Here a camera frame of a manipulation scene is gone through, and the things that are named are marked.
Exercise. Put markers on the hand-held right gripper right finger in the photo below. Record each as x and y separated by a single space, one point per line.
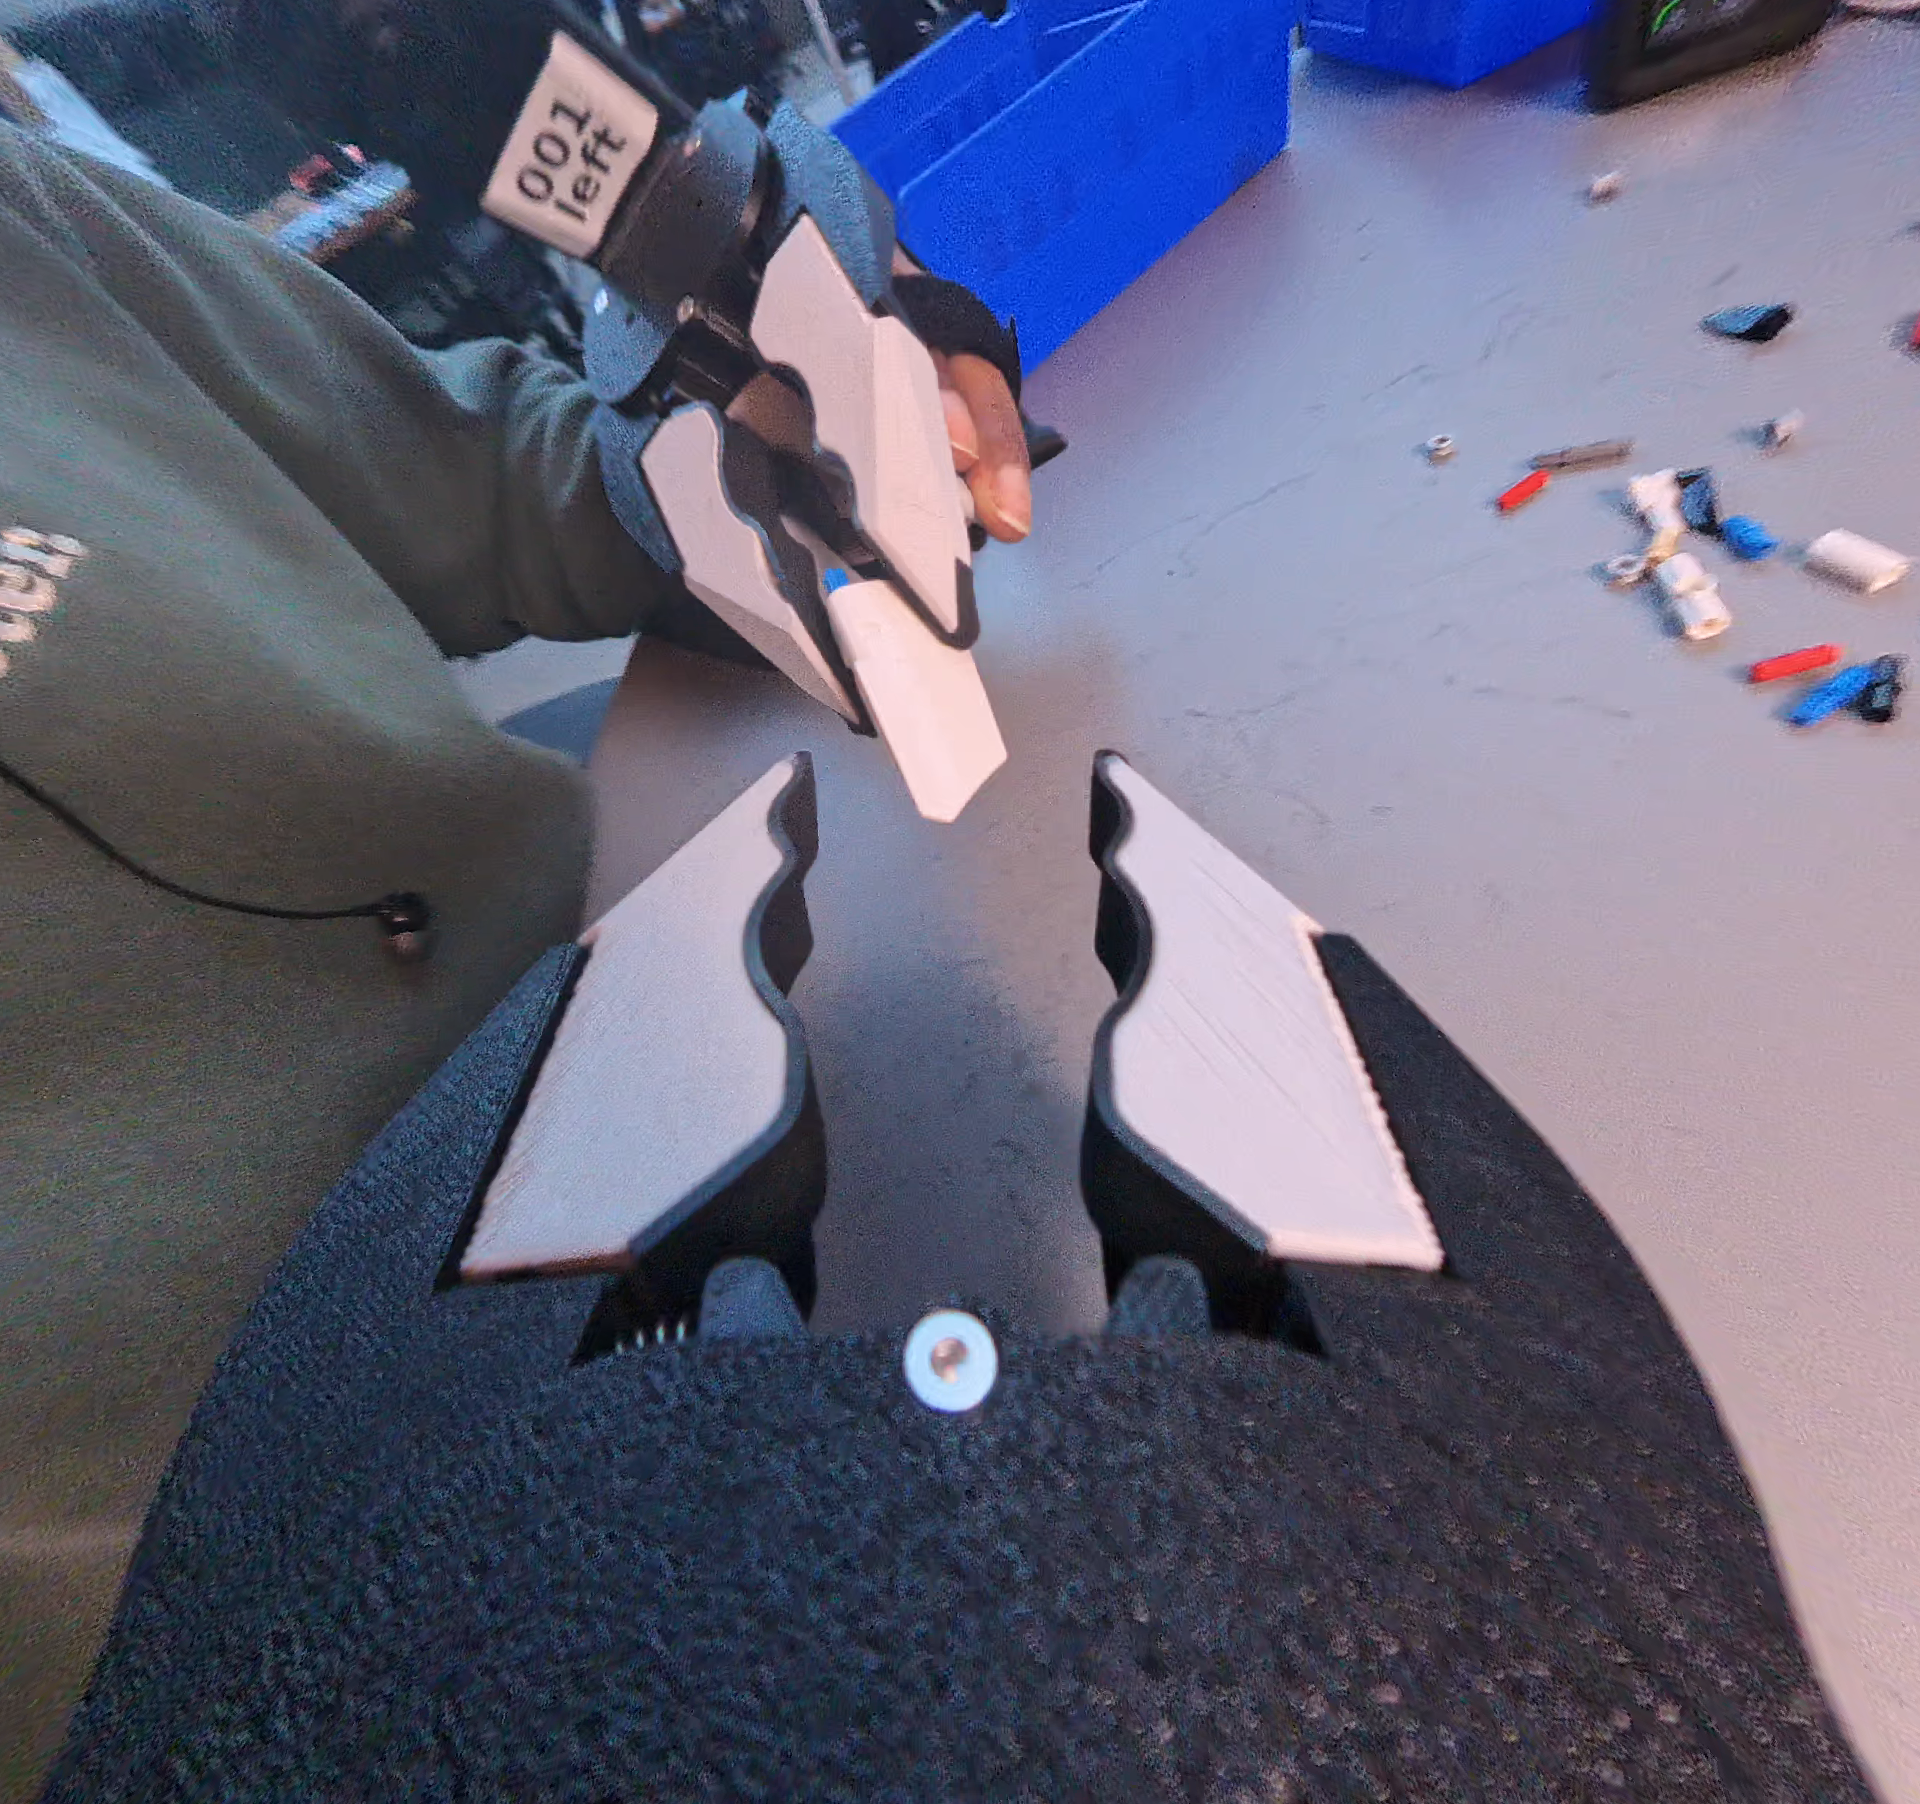
1259 1083

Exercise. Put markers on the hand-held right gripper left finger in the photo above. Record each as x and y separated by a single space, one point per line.
630 1083

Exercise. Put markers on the long blue plastic bin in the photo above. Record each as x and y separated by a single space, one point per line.
1095 183

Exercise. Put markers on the white lego panel piece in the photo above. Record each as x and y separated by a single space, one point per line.
916 702

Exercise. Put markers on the scattered small lego pieces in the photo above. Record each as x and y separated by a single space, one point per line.
1856 561

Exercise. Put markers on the person's left hand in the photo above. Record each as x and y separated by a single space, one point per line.
989 455

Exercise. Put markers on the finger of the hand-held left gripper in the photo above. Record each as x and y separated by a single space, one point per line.
705 514
878 424

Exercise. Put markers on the person's left forearm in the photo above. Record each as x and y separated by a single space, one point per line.
525 514

